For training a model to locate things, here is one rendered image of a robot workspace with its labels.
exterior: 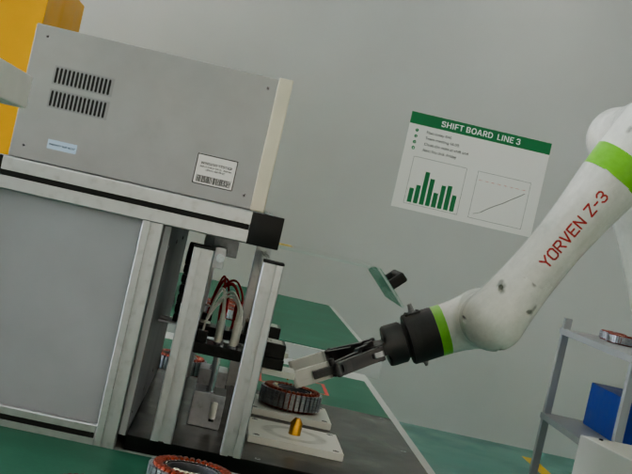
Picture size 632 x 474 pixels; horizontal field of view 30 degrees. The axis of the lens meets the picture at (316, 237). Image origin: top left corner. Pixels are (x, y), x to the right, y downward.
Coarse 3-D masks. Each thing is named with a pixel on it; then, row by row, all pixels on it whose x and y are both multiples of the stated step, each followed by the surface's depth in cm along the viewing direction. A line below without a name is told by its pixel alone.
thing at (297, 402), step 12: (264, 384) 209; (276, 384) 211; (288, 384) 213; (264, 396) 206; (276, 396) 204; (288, 396) 204; (300, 396) 204; (312, 396) 206; (276, 408) 205; (288, 408) 205; (300, 408) 204; (312, 408) 206
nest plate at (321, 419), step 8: (256, 400) 210; (256, 408) 202; (264, 408) 203; (272, 408) 204; (320, 408) 216; (264, 416) 202; (272, 416) 202; (280, 416) 202; (288, 416) 202; (296, 416) 202; (304, 416) 204; (312, 416) 206; (320, 416) 208; (304, 424) 202; (312, 424) 202; (320, 424) 202; (328, 424) 202
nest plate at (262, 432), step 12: (252, 420) 189; (264, 420) 191; (252, 432) 180; (264, 432) 182; (276, 432) 184; (288, 432) 186; (312, 432) 191; (264, 444) 178; (276, 444) 178; (288, 444) 178; (300, 444) 178; (312, 444) 181; (324, 444) 183; (336, 444) 185; (324, 456) 178; (336, 456) 178
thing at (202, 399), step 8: (200, 384) 187; (200, 392) 180; (208, 392) 181; (216, 392) 183; (224, 392) 184; (192, 400) 180; (200, 400) 180; (208, 400) 180; (216, 400) 181; (224, 400) 181; (192, 408) 180; (200, 408) 180; (208, 408) 181; (192, 416) 180; (200, 416) 180; (216, 416) 181; (192, 424) 180; (200, 424) 181; (208, 424) 181; (216, 424) 181
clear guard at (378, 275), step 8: (288, 248) 203; (296, 248) 206; (304, 248) 216; (320, 256) 203; (328, 256) 205; (336, 256) 215; (352, 264) 203; (360, 264) 203; (368, 264) 208; (376, 272) 211; (376, 280) 224; (384, 280) 206; (384, 288) 217; (392, 288) 204; (392, 296) 210; (400, 304) 204
